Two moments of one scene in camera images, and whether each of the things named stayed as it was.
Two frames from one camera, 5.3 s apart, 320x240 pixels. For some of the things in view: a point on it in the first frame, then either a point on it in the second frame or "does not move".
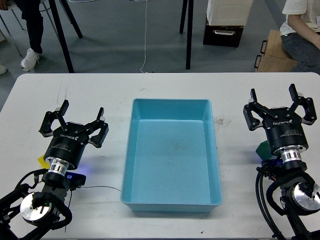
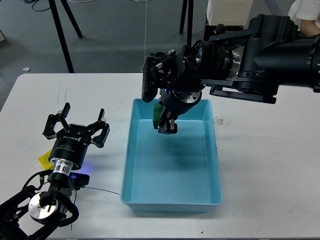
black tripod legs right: (190, 7) does not move
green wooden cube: (264, 151) to (157, 110)
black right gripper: (283, 130) to (174, 102)
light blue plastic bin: (171, 162) does not move
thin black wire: (99, 186) to (103, 190)
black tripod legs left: (53, 6) does not move
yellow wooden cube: (44, 164) does not move
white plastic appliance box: (228, 12) does not move
